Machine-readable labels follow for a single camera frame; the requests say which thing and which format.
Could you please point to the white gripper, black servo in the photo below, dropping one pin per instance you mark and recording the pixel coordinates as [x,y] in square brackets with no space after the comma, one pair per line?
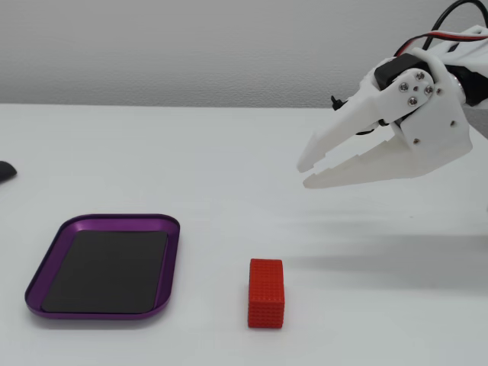
[428,123]

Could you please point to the red textured cube block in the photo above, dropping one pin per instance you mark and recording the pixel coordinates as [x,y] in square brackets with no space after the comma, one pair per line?
[267,293]

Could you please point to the purple metal tray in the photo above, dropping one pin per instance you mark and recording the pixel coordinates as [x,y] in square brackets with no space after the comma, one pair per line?
[167,263]

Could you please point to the dark rounded object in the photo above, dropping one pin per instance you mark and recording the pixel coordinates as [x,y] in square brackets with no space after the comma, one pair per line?
[5,171]

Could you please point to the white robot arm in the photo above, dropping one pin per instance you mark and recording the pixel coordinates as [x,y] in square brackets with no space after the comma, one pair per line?
[470,53]

